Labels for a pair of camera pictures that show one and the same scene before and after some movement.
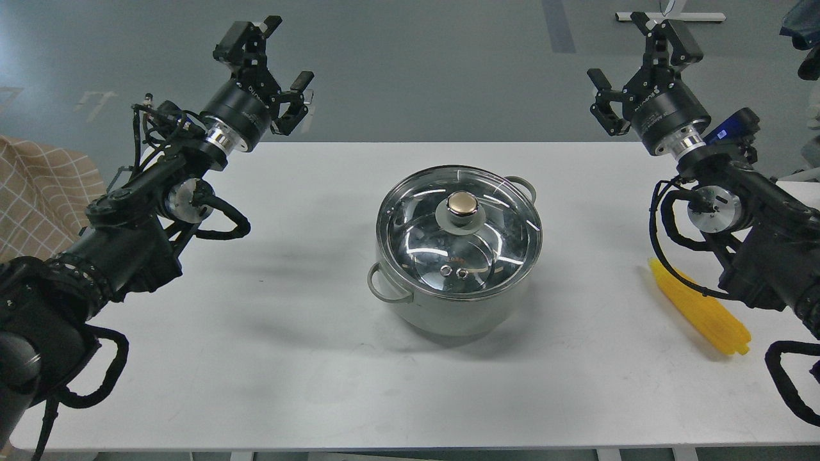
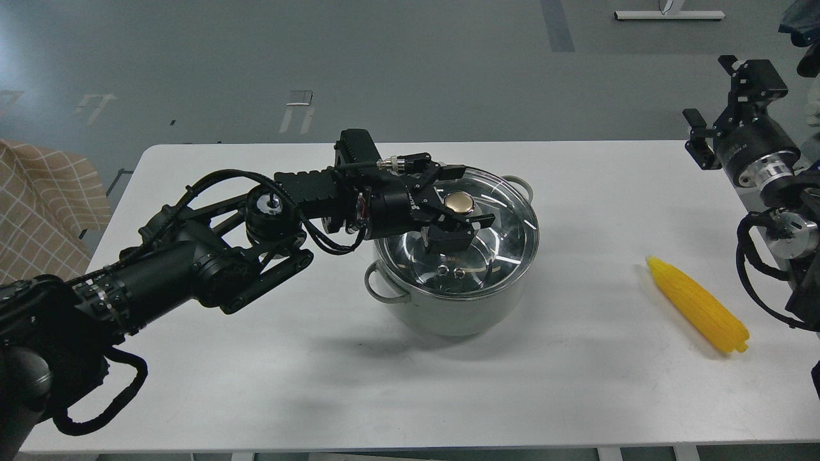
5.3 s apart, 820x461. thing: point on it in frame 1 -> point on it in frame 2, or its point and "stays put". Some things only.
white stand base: (679, 16) stays put
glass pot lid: (459, 232) stays put
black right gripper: (660, 107) -> (756, 149)
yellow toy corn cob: (715, 317) stays put
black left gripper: (243, 102) -> (407, 205)
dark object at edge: (802, 22) stays put
